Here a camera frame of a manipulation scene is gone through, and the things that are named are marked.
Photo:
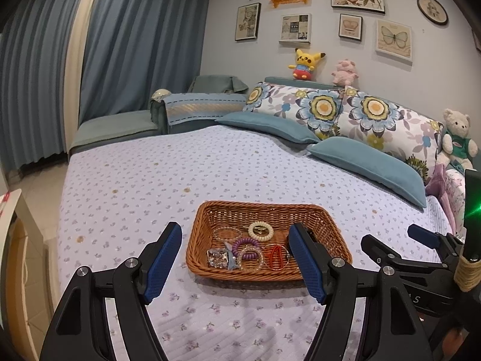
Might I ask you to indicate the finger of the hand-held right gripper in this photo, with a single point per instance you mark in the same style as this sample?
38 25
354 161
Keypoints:
422 233
379 252

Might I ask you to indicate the brown wicker basket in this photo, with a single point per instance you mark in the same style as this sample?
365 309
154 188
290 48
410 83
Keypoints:
263 212

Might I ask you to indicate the crown picture frame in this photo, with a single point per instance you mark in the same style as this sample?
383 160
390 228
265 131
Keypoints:
350 27

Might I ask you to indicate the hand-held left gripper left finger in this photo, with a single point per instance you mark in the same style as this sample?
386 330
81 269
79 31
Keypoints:
158 270

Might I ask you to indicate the butterfly canvas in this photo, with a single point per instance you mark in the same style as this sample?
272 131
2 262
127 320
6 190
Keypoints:
393 41

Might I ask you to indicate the pink pig plush toy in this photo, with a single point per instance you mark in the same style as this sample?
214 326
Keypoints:
345 72

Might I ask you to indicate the cream curtain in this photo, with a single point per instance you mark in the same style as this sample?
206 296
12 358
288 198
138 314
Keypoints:
80 45

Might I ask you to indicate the grey-green sofa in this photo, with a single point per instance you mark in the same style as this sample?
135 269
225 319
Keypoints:
112 128

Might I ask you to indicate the floral pillow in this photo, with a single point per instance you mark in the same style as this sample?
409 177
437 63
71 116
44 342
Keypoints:
293 107
390 128

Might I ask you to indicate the teal bed headboard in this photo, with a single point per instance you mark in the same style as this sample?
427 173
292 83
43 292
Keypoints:
285 82

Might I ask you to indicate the white side table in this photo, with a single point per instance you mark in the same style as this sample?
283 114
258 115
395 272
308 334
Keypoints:
18 233

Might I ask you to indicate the blue striped throw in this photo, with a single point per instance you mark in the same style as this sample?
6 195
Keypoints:
203 107

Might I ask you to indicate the yellow plush toy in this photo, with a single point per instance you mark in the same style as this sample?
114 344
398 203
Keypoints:
305 66

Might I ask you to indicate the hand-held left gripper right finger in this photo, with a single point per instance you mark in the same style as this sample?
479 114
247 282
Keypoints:
306 263

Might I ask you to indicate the white teddy bear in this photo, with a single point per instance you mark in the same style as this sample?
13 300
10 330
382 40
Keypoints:
456 139

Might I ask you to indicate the grey hair clip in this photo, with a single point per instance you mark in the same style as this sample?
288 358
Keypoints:
230 257

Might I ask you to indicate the newspaper print canvas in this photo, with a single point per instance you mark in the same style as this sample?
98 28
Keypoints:
295 28

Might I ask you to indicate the purple plush cushion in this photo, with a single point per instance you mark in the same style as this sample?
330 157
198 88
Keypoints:
439 182

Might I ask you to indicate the teal pillow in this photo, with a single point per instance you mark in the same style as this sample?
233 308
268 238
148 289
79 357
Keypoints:
368 167
266 126

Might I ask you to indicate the pink floral quilt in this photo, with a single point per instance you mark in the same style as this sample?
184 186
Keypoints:
456 195

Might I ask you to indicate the round dark picture frame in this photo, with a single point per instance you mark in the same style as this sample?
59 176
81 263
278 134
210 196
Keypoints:
432 9

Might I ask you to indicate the blue curtain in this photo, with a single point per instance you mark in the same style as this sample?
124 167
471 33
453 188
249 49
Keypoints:
142 37
34 82

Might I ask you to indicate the black framed drawing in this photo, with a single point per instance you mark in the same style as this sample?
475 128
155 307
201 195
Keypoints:
248 21

